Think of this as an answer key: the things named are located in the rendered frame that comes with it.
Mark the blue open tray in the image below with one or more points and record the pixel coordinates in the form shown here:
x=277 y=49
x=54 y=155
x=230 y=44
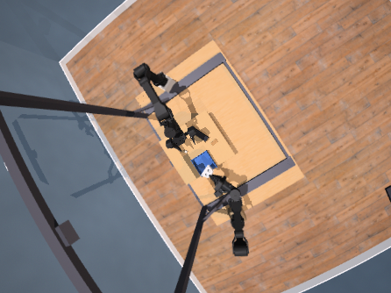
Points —
x=202 y=161

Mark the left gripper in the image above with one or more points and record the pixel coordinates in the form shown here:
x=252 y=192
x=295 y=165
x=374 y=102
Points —
x=170 y=142

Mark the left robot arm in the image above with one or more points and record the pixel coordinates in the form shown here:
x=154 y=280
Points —
x=144 y=75

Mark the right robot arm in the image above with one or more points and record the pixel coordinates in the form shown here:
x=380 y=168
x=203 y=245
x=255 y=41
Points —
x=239 y=247

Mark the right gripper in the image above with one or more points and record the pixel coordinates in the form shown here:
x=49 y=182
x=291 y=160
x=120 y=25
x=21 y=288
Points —
x=226 y=186

